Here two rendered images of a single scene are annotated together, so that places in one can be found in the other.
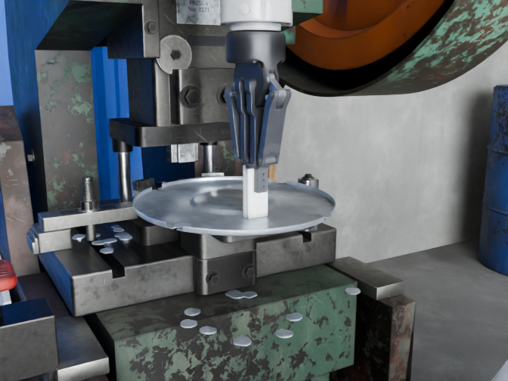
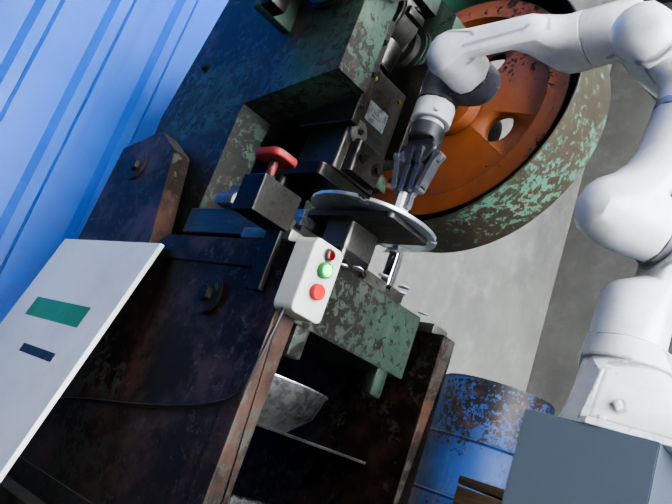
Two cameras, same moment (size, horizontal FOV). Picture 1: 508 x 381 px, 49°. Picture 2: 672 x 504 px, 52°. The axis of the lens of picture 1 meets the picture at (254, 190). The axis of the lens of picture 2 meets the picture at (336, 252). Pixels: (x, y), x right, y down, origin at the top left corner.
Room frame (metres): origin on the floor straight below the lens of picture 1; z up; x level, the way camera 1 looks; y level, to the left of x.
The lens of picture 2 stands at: (-0.60, 0.42, 0.30)
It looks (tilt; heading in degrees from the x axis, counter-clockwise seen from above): 15 degrees up; 347
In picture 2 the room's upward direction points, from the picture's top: 20 degrees clockwise
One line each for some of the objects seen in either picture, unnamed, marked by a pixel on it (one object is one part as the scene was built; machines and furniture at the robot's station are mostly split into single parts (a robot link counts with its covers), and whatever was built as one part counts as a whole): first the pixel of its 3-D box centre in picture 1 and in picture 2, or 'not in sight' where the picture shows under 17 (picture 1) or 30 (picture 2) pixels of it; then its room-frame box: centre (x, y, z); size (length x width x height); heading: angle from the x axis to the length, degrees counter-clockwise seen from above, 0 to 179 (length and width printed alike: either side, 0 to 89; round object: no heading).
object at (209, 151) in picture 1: (209, 160); not in sight; (1.04, 0.08, 0.81); 0.02 x 0.02 x 0.14
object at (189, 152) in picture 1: (183, 150); not in sight; (0.93, 0.12, 0.84); 0.05 x 0.03 x 0.04; 120
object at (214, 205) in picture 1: (234, 201); (372, 223); (0.78, 0.03, 0.79); 0.29 x 0.29 x 0.01
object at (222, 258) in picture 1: (228, 246); (357, 251); (0.79, 0.04, 0.72); 0.25 x 0.14 x 0.14; 30
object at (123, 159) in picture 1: (123, 168); not in sight; (0.95, 0.23, 0.81); 0.02 x 0.02 x 0.14
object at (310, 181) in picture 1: (308, 202); (392, 267); (0.92, -0.09, 0.75); 0.03 x 0.03 x 0.10; 30
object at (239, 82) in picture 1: (250, 122); (408, 172); (0.73, 0.00, 0.91); 0.04 x 0.01 x 0.11; 121
